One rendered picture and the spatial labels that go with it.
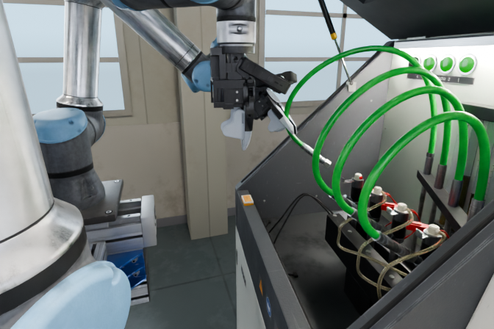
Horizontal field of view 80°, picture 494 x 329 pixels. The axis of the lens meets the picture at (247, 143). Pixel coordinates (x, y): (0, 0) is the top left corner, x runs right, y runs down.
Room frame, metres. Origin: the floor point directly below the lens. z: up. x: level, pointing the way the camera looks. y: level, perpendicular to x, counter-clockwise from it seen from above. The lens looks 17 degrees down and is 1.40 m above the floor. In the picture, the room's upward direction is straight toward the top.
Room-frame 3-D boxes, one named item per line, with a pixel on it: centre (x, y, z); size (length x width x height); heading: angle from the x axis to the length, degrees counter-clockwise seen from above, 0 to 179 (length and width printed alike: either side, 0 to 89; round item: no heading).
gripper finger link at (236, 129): (0.59, 0.02, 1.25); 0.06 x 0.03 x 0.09; 101
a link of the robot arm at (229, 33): (0.60, 0.02, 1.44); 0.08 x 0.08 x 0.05
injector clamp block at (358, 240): (0.57, -0.30, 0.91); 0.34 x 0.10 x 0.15; 11
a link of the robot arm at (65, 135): (0.70, 0.45, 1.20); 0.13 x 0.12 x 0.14; 13
